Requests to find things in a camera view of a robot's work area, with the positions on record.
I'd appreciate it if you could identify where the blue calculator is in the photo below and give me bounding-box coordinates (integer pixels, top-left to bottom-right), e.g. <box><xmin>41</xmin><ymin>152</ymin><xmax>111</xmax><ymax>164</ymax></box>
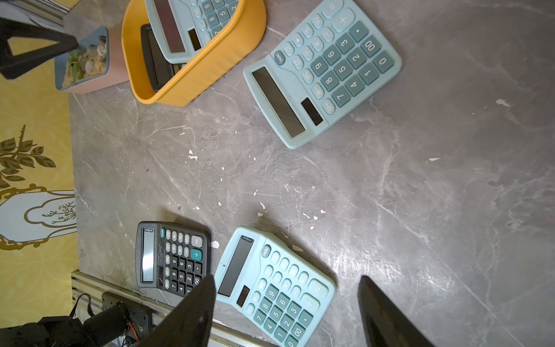
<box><xmin>244</xmin><ymin>0</ymin><xmax>402</xmax><ymax>149</ymax></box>
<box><xmin>145</xmin><ymin>0</ymin><xmax>239</xmax><ymax>64</ymax></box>
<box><xmin>215</xmin><ymin>226</ymin><xmax>336</xmax><ymax>346</ymax></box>

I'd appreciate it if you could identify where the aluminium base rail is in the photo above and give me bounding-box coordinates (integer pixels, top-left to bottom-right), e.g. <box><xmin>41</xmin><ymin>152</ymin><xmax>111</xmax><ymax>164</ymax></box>
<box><xmin>71</xmin><ymin>270</ymin><xmax>273</xmax><ymax>346</ymax></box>

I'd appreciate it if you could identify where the yellow storage box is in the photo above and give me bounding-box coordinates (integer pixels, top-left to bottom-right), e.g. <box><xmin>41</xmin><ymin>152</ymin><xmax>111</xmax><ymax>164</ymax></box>
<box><xmin>121</xmin><ymin>1</ymin><xmax>267</xmax><ymax>107</ymax></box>

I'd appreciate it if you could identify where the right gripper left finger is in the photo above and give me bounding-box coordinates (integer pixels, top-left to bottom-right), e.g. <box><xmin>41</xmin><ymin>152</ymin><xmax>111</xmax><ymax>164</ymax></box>
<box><xmin>138</xmin><ymin>275</ymin><xmax>216</xmax><ymax>347</ymax></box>

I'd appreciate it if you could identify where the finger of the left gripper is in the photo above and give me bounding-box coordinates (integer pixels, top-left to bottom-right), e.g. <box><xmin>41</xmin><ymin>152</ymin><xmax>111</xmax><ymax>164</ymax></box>
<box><xmin>0</xmin><ymin>16</ymin><xmax>79</xmax><ymax>81</ymax></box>

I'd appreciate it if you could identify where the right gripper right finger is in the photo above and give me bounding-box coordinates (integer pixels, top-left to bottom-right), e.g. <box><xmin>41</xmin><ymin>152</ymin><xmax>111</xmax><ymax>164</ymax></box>
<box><xmin>357</xmin><ymin>276</ymin><xmax>434</xmax><ymax>347</ymax></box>

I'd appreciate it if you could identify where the black calculator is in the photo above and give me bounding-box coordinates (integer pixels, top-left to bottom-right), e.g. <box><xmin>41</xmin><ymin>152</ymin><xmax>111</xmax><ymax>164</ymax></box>
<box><xmin>135</xmin><ymin>221</ymin><xmax>211</xmax><ymax>297</ymax></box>
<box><xmin>140</xmin><ymin>24</ymin><xmax>185</xmax><ymax>92</ymax></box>

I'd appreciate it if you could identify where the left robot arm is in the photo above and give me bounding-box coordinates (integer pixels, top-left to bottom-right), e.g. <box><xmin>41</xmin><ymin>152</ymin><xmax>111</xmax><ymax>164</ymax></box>
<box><xmin>1</xmin><ymin>18</ymin><xmax>140</xmax><ymax>346</ymax></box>

